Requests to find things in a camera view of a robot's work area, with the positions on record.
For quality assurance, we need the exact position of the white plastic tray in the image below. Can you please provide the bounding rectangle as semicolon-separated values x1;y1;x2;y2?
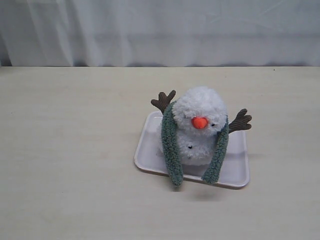
133;111;250;189

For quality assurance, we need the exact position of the white backdrop curtain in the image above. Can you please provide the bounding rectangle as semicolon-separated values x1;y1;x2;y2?
0;0;320;67

